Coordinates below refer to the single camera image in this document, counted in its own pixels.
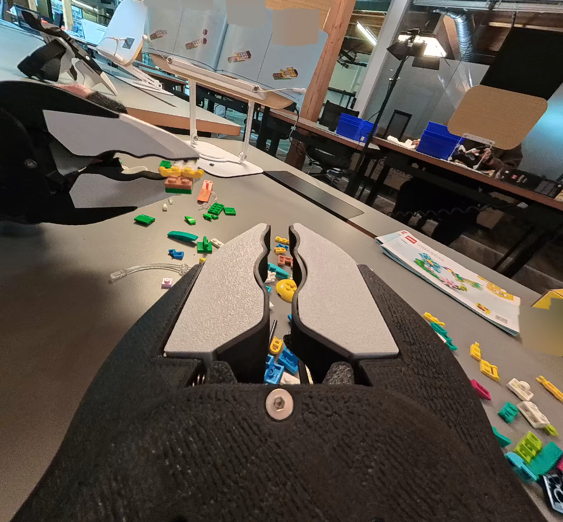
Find blue storage bin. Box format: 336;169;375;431
336;112;377;141
416;121;466;161

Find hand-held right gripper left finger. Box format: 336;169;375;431
163;223;272;362

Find studio light on tripod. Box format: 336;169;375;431
347;27;442;197

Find brown background table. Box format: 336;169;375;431
374;135;563;276
268;106;383;206

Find black printed toy tile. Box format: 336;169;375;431
543;474;563;505

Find black desk cable tray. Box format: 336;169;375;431
263;169;365;220

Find white tablet stand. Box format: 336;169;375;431
150;0;335;177

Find silver air duct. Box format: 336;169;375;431
433;8;478;62

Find colourful toy brick pile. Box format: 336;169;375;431
133;179;563;507

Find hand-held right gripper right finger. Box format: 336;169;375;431
289;222;401;361

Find multicoloured toy brick assembly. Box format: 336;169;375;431
158;158;206;195

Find toy brick instruction booklet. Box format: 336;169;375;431
375;231;521;337

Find wooden support post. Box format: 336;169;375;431
299;0;370;123

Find transparent curved plastic piece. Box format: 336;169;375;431
109;262;191;282

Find open instruction book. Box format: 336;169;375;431
138;0;330;92

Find yellow cardboard box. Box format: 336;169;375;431
531;288;563;312

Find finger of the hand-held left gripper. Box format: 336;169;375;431
68;162;177;211
43;110;200;175

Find black office chair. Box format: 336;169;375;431
320;100;352;132

